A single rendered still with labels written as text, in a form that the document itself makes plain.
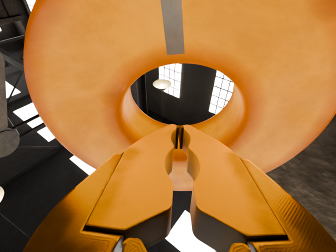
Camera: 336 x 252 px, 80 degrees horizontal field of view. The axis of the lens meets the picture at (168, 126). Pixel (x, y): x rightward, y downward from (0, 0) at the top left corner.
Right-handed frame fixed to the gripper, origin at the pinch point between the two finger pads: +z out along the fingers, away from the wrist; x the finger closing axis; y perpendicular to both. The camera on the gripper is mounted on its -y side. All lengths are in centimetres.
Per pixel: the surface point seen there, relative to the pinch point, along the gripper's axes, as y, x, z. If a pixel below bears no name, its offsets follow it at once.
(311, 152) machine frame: 18.7, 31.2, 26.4
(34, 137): 490, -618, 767
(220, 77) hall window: 169, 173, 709
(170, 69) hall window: 175, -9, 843
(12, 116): 455, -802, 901
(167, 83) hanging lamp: 182, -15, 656
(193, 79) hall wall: 200, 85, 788
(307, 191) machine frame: 31, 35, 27
